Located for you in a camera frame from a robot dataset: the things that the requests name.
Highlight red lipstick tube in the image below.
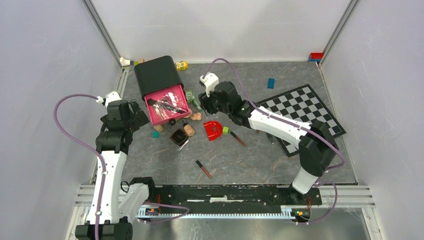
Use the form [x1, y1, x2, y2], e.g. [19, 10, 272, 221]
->
[229, 131, 247, 148]

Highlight dark eyeliner pencil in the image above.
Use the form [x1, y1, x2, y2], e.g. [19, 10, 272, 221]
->
[266, 133, 275, 144]

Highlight small green cube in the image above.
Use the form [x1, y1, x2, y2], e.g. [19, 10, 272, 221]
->
[222, 126, 229, 134]

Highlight teal cube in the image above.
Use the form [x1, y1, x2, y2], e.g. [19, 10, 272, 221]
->
[152, 131, 160, 139]

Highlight black drawer knob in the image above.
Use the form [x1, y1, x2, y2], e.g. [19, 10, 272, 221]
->
[169, 118, 177, 126]

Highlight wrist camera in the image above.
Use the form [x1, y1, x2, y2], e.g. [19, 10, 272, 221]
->
[95, 90, 122, 108]
[199, 72, 219, 98]

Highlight silver tweezers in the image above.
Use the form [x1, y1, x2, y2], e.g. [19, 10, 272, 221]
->
[177, 140, 190, 152]

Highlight wooden cube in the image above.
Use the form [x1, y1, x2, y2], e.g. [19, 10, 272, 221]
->
[153, 125, 163, 133]

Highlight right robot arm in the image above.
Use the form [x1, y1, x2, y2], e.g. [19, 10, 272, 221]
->
[198, 79, 339, 204]

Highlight black makeup brush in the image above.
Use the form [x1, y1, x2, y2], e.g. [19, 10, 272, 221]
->
[147, 98, 187, 114]

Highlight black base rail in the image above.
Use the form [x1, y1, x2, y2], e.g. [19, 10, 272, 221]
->
[149, 184, 323, 215]

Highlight foundation bottle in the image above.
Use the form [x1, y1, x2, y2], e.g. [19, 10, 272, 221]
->
[182, 119, 196, 137]

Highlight black pink drawer organizer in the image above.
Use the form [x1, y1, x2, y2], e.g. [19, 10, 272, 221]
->
[134, 55, 191, 126]

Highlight green number blocks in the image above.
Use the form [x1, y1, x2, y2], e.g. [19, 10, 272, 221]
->
[185, 89, 196, 103]

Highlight blue lego brick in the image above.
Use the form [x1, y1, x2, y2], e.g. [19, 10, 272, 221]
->
[267, 78, 275, 89]

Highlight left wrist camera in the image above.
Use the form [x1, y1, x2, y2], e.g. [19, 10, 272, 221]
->
[95, 90, 122, 108]

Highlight beige makeup sponge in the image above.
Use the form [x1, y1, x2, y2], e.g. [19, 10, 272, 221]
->
[190, 112, 203, 121]

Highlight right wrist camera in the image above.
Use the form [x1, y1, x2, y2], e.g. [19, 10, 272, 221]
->
[199, 72, 219, 98]

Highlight black compact case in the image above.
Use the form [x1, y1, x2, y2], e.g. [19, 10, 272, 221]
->
[170, 128, 189, 147]

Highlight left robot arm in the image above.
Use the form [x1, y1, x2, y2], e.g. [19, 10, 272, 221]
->
[74, 99, 157, 240]

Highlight clear plastic wrapper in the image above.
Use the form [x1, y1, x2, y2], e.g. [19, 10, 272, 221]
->
[147, 92, 189, 120]

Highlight red blue corner blocks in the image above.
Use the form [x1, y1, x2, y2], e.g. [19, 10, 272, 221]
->
[307, 52, 324, 63]

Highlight yellow toy block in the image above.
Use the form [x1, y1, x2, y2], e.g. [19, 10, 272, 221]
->
[175, 61, 189, 71]

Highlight white toy block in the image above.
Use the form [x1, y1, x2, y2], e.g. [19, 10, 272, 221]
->
[119, 57, 132, 67]

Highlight brown lip gloss tube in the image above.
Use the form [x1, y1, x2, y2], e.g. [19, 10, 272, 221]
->
[195, 160, 213, 179]

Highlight black white chessboard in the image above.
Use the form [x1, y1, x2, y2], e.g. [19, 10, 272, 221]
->
[258, 84, 346, 138]

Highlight red D-shaped toy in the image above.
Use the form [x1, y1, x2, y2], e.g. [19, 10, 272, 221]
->
[203, 120, 223, 142]

